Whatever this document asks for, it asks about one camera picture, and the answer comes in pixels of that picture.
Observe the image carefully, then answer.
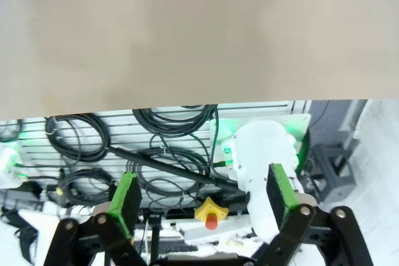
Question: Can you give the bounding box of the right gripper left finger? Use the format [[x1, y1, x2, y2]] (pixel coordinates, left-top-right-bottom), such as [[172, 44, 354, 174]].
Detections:
[[43, 171, 147, 266]]

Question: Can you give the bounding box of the yellow red emergency stop button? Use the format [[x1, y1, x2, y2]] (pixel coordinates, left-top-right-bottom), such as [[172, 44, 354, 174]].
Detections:
[[195, 196, 230, 230]]

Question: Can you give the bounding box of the black power box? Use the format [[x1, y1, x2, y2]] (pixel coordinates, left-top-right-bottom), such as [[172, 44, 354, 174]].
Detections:
[[0, 181, 43, 214]]

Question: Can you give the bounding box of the black coiled cable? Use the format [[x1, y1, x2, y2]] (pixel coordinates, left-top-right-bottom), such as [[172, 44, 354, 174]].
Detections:
[[59, 168, 118, 207], [45, 113, 109, 164], [132, 105, 219, 138], [126, 149, 209, 211]]

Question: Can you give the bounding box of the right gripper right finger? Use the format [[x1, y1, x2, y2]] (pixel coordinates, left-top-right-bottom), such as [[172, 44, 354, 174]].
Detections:
[[258, 163, 375, 266]]

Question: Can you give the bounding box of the aluminium slatted frame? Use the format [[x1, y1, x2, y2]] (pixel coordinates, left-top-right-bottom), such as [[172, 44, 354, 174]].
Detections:
[[0, 100, 296, 217]]

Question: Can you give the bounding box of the black metal bracket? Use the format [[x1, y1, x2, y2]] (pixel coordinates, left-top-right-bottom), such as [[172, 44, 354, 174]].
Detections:
[[311, 143, 357, 204]]

